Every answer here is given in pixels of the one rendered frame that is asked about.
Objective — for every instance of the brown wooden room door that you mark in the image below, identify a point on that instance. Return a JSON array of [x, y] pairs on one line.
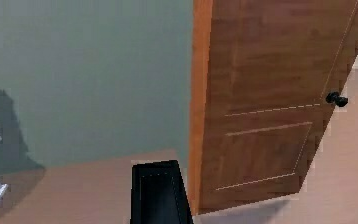
[[260, 100]]

